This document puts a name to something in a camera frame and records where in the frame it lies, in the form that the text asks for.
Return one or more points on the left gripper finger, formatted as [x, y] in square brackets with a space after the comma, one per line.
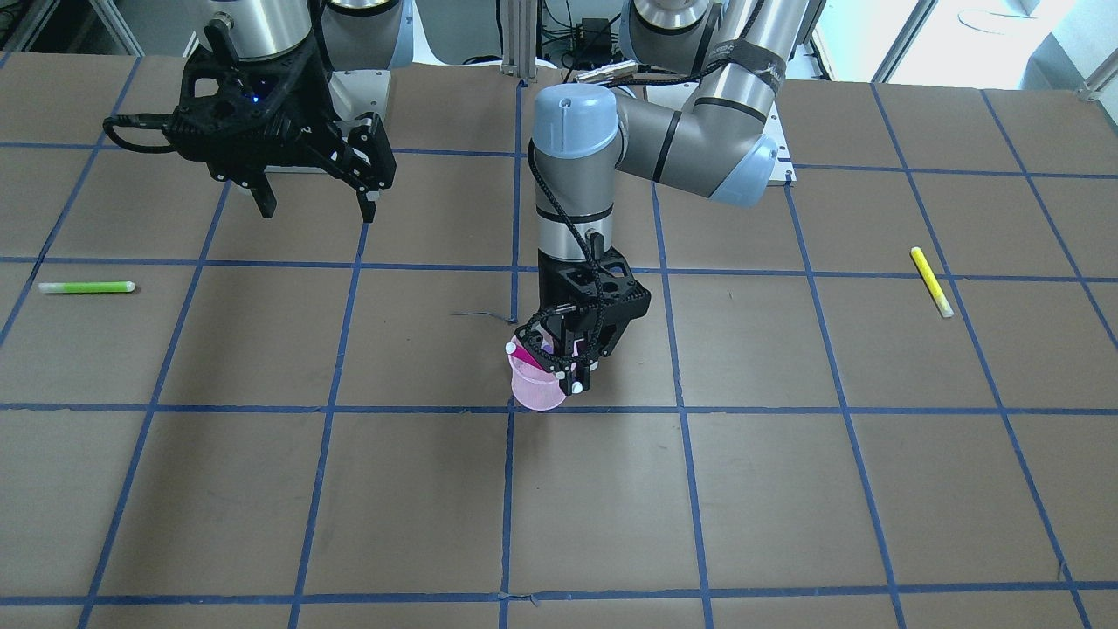
[586, 362]
[570, 377]

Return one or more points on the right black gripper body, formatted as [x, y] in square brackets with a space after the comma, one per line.
[313, 103]

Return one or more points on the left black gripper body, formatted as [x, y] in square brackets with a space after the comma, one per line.
[552, 281]

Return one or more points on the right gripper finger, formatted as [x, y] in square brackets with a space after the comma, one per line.
[262, 194]
[367, 199]

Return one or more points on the pink marker pen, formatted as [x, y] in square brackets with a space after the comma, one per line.
[514, 350]

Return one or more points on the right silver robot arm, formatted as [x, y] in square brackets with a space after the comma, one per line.
[350, 34]

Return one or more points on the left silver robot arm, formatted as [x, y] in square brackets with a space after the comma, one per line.
[715, 146]

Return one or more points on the pink mesh cup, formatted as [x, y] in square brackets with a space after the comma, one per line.
[537, 390]

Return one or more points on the green marker pen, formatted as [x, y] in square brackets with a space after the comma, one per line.
[87, 287]

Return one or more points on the yellow marker pen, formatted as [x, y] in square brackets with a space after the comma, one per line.
[932, 284]

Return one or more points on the aluminium frame post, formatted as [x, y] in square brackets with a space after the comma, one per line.
[519, 22]

